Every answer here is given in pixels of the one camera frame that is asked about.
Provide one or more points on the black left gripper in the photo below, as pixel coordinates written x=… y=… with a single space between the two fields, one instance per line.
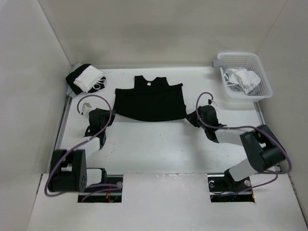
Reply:
x=107 y=113

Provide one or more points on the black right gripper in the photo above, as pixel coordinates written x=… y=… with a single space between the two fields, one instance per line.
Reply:
x=191 y=118

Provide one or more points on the black tank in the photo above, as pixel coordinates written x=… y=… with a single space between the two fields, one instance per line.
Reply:
x=152 y=101
x=74 y=90

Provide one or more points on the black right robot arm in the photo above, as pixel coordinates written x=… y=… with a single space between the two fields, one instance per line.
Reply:
x=261 y=147

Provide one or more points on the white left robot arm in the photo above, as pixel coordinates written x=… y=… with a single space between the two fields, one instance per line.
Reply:
x=68 y=172

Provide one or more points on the folded white tank top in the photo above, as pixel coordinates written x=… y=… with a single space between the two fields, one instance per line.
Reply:
x=90 y=78

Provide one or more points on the folded black tank top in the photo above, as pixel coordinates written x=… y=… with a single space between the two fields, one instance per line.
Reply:
x=74 y=90

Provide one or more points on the white tank tops in basket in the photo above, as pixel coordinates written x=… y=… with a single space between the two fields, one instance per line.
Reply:
x=242 y=80

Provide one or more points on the white plastic basket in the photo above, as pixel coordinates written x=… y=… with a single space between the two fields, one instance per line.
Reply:
x=241 y=60

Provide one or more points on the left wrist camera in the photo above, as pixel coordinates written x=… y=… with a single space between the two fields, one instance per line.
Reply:
x=86 y=108

